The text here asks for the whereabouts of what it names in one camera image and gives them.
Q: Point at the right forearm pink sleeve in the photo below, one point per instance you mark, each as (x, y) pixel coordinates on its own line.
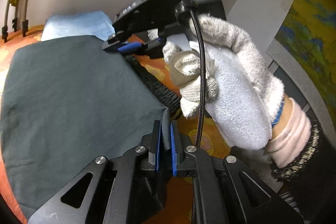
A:
(304, 160)

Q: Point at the folded light blue cloth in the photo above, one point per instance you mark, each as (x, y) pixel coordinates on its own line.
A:
(91, 23)

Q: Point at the right hand in white glove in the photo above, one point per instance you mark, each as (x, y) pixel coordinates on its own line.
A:
(242, 97)

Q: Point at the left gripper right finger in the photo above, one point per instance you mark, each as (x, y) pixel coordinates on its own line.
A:
(225, 190)

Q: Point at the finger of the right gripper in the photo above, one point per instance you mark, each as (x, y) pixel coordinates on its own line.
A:
(130, 47)

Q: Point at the orange floral bedsheet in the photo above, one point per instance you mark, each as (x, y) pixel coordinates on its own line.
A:
(178, 206)

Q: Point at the dark grey pants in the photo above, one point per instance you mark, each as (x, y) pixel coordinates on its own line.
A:
(66, 101)

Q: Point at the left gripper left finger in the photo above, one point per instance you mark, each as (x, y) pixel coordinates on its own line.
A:
(125, 189)

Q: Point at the yellow blue painting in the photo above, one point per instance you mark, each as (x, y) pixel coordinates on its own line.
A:
(308, 33)

